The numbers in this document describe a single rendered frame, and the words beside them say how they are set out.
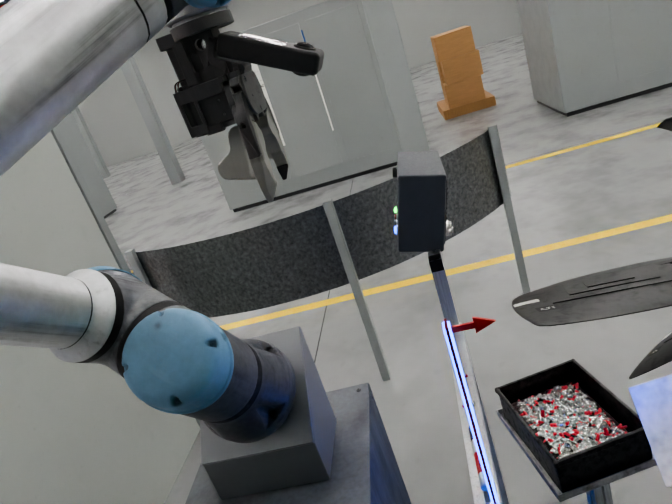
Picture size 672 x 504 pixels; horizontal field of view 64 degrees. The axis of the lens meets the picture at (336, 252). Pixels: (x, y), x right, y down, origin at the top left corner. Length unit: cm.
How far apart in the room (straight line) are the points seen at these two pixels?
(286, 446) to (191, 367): 23
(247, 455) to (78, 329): 31
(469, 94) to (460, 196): 620
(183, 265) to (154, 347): 202
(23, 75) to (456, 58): 844
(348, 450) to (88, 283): 45
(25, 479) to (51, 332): 146
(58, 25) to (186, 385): 38
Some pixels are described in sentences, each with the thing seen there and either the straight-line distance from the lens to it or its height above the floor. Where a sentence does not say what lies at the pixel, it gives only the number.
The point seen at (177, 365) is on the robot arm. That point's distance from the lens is 64.
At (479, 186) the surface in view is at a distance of 280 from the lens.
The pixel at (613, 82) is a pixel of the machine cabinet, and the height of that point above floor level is 24.
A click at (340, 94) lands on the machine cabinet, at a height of 103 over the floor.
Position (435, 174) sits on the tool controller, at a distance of 124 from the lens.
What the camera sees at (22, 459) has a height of 69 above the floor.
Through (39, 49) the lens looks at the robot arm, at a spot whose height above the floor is 162.
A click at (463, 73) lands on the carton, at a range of 878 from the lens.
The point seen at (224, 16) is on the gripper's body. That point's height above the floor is 163.
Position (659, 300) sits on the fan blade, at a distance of 71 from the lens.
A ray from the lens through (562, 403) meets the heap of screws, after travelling 110.
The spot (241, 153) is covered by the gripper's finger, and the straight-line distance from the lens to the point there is 63.
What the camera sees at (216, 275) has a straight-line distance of 260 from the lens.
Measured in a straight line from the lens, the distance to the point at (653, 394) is 86.
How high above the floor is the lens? 156
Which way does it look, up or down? 20 degrees down
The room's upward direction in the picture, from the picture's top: 19 degrees counter-clockwise
